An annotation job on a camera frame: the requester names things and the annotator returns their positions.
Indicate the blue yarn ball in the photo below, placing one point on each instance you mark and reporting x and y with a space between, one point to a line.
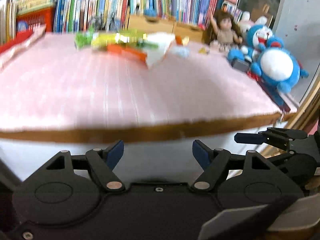
150 13

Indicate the grey charger block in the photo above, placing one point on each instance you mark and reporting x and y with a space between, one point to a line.
240 65

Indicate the small yellow folded paper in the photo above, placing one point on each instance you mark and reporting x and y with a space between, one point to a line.
204 51

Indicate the miniature black bicycle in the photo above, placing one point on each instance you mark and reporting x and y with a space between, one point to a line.
111 24

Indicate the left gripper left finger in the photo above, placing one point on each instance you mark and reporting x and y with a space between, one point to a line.
101 164

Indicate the pink white bunny plush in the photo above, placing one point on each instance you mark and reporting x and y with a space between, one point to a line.
246 23

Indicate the red plastic basket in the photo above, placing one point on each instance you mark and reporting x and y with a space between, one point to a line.
33 19

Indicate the green yellow foil bag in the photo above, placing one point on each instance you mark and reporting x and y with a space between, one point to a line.
102 40

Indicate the wooden drawer organizer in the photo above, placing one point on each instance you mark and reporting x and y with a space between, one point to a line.
154 24

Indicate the brown haired doll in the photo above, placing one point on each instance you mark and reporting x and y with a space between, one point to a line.
223 34

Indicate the row of upright books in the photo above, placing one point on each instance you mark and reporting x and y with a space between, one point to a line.
74 15

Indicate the green white wrapper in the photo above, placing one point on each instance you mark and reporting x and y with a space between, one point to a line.
83 39

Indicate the clear plastic bag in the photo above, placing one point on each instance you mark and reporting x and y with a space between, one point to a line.
156 46

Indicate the white blue paper bag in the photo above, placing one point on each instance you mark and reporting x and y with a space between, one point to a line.
180 51

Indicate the red scissors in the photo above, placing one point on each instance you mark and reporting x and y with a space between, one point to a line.
271 92

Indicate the red pink cloth pouch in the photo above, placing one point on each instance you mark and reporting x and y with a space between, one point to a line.
21 43

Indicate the orange peel piece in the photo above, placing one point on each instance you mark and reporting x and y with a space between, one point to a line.
181 41

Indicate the orange package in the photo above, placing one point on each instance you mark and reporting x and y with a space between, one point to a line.
127 52

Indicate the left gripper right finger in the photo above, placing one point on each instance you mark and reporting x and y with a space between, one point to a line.
214 164

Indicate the blue doraemon plush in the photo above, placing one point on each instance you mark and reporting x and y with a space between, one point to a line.
268 59

